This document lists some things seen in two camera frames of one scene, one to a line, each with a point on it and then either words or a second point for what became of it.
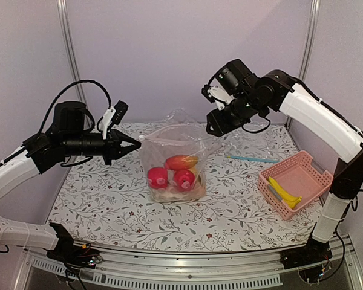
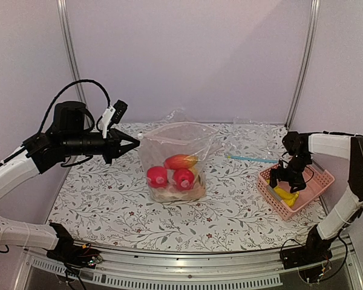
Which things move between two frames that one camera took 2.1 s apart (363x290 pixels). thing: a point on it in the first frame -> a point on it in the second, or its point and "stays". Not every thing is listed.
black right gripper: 220,127 -> 299,183
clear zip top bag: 175,158 stays
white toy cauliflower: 172,193 stays
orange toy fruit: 183,162 stays
